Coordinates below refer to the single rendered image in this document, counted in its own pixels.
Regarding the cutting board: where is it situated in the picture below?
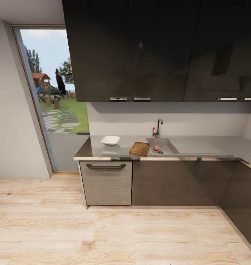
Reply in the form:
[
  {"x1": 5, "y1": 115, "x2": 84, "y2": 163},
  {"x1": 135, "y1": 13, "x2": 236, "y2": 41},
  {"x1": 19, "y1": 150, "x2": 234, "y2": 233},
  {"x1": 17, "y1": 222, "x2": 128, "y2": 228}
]
[{"x1": 129, "y1": 142, "x2": 150, "y2": 156}]

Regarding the bowl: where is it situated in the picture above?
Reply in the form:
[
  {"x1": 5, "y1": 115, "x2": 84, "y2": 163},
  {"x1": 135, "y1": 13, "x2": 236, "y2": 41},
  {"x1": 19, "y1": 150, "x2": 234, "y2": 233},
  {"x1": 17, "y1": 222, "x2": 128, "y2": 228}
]
[{"x1": 101, "y1": 136, "x2": 120, "y2": 146}]

